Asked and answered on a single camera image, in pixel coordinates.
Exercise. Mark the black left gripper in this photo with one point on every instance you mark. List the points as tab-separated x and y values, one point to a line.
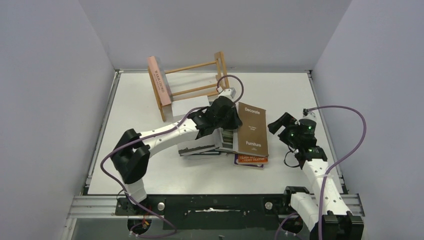
235	122

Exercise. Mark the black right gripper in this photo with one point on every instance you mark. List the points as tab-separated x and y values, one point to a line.
285	129

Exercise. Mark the brown Decorate Furniture book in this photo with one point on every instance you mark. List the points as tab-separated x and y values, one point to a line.
251	137

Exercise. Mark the grey magazine-style book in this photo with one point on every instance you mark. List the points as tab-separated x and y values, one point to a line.
224	140

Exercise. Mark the pink Warm Chord book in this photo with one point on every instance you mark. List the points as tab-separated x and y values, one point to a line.
160	80

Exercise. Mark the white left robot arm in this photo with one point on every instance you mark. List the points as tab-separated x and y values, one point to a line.
133	151

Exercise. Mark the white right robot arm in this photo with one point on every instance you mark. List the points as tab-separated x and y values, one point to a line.
320	206

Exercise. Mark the teal book under stack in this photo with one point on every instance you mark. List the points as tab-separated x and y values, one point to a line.
204	155

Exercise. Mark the large grey white book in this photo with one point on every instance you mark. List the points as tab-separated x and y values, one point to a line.
179	109

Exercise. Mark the purple book under orange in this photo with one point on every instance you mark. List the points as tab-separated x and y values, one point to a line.
254	166

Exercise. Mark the orange Treehouse book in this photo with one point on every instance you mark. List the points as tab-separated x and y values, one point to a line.
251	160

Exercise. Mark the wooden book rack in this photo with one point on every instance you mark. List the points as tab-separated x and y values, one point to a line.
187	91

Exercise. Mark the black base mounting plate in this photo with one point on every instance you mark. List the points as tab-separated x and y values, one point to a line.
209	211

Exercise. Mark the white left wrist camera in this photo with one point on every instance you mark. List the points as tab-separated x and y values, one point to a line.
228	92

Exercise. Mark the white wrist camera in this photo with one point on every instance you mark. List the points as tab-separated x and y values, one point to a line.
309	115
228	92

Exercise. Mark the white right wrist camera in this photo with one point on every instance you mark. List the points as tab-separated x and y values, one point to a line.
309	115

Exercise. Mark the aluminium frame rail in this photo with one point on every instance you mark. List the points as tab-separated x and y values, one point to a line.
84	205

